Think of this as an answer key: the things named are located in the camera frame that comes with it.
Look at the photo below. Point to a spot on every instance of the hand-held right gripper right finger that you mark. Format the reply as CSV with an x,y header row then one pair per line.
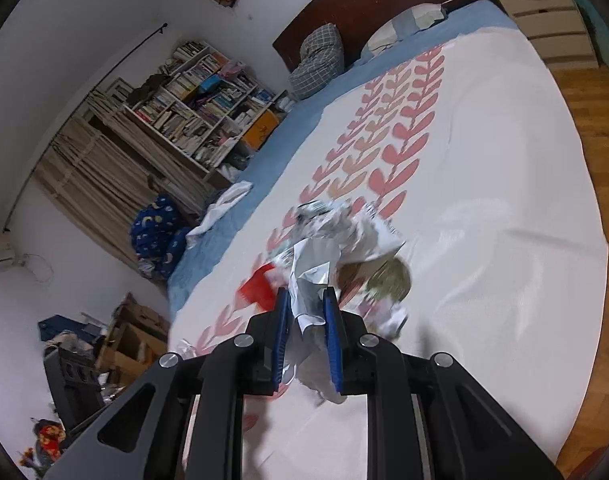
x,y
332,340

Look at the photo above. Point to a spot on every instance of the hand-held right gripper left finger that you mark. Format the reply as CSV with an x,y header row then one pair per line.
x,y
281,340

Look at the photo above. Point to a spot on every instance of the silver foil wrapper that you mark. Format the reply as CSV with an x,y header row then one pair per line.
x,y
308,285

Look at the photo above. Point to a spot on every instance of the gold can lid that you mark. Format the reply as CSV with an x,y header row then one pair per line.
x,y
392,279

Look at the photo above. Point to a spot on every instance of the red packet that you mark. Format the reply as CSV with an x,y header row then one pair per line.
x,y
257,287

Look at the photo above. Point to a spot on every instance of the small crumpled white paper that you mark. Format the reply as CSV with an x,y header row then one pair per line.
x,y
390,316

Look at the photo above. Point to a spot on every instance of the crumpled printed wrapper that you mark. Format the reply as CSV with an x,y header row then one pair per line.
x,y
309,217

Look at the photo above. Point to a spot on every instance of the white cloth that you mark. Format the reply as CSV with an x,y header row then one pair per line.
x,y
219,210

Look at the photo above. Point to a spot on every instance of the cardboard box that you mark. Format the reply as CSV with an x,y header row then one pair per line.
x,y
129,340

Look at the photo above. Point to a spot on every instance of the blue star-print cloth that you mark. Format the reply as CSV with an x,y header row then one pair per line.
x,y
154,225

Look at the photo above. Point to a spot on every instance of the blue bed sheet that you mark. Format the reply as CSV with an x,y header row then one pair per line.
x,y
294,155

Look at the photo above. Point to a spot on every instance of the orange box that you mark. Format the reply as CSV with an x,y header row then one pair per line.
x,y
259,132

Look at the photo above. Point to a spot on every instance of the bed with white patterned cover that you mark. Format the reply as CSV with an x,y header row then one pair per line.
x,y
484,185

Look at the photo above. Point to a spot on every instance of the black chair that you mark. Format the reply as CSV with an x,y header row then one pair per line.
x,y
69,390

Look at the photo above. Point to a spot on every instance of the blue box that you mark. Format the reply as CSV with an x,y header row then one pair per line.
x,y
59,327

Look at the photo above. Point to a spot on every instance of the beige curtain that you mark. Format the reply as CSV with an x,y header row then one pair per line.
x,y
99,170

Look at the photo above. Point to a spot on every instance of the white bookshelf with books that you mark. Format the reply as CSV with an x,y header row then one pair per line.
x,y
184,110

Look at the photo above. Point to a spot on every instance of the red and yellow flowers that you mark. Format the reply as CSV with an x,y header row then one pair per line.
x,y
47,440

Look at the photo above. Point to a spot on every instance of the checked pillow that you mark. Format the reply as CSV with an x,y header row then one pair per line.
x,y
317,60

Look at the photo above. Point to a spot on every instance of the white pillow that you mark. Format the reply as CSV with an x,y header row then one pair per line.
x,y
399,30

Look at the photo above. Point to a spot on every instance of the black curtain rod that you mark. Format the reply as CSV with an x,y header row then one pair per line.
x,y
149,37

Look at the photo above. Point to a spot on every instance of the cream nightstand with drawers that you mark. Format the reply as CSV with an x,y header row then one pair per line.
x,y
549,15

